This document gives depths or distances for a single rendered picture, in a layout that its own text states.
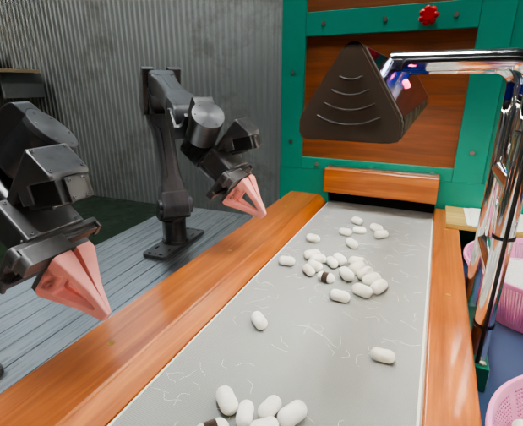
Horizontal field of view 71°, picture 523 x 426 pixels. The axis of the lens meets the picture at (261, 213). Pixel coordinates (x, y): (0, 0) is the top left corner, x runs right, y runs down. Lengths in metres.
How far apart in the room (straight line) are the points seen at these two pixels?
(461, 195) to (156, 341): 0.86
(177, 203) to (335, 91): 0.71
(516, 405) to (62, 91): 4.11
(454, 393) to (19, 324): 0.71
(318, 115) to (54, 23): 4.00
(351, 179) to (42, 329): 0.80
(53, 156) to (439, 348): 0.49
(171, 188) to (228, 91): 2.21
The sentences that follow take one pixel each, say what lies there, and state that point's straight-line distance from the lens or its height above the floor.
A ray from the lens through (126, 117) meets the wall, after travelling 3.72.
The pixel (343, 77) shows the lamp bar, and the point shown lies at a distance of 0.30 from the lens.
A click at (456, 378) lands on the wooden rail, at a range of 0.51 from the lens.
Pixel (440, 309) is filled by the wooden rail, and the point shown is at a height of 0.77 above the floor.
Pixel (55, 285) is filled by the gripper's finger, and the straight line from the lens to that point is 0.45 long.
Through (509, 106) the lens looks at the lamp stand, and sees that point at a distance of 0.67.
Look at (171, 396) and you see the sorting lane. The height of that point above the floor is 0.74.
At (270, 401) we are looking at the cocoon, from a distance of 0.45.
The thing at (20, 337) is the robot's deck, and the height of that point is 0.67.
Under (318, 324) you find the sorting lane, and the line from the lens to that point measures 0.59.
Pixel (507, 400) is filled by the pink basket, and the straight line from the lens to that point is 0.53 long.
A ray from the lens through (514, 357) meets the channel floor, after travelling 0.74.
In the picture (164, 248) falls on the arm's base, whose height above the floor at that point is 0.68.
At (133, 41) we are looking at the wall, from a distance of 3.61.
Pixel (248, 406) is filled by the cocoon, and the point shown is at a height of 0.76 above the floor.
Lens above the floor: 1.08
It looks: 19 degrees down
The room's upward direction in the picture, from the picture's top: straight up
